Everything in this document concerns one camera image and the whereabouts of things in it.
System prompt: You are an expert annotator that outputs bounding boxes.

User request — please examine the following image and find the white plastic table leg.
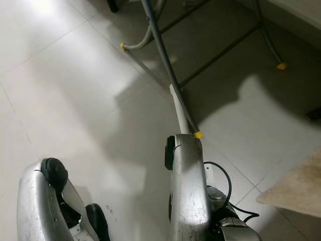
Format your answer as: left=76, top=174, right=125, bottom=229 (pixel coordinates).
left=169, top=83, right=192, bottom=136

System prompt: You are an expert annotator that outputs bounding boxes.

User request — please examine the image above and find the silver robot left leg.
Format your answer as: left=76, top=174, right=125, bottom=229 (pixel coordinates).
left=18, top=157, right=111, bottom=241

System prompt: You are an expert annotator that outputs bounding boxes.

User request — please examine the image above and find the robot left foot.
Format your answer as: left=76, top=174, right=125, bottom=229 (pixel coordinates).
left=85, top=202, right=111, bottom=241

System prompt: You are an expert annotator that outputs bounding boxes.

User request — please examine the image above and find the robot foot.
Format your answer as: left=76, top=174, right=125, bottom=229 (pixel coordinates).
left=211, top=186, right=264, bottom=241
left=85, top=202, right=111, bottom=241

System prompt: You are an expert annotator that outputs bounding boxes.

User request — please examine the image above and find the black metal chair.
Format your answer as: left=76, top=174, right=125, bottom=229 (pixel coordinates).
left=107, top=0, right=122, bottom=14

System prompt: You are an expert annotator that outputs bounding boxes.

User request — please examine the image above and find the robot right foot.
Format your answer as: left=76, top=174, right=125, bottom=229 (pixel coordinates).
left=211, top=186, right=264, bottom=241

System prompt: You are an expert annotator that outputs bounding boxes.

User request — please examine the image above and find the beige floor mat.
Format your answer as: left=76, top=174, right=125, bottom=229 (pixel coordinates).
left=256, top=147, right=321, bottom=219

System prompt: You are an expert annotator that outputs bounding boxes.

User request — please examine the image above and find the black leg cable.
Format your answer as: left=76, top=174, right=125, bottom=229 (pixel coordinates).
left=203, top=161, right=260, bottom=224

